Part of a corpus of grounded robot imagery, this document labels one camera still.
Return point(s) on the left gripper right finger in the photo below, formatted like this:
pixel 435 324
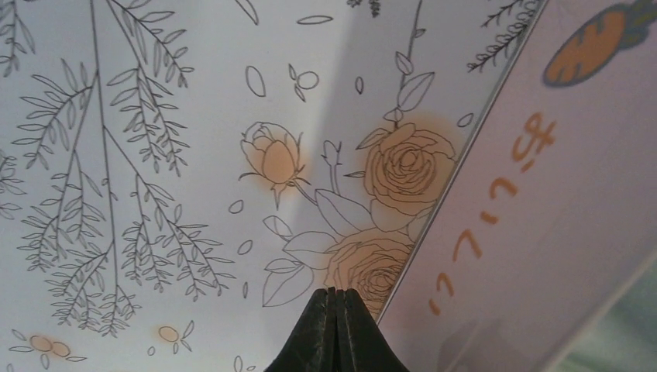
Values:
pixel 360 346

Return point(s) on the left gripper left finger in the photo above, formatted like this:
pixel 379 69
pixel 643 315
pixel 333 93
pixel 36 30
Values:
pixel 311 345

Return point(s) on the metal tin of chess pieces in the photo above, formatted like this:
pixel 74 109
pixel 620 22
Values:
pixel 553 208

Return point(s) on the floral patterned table mat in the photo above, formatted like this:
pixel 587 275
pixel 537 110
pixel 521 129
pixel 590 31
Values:
pixel 177 177

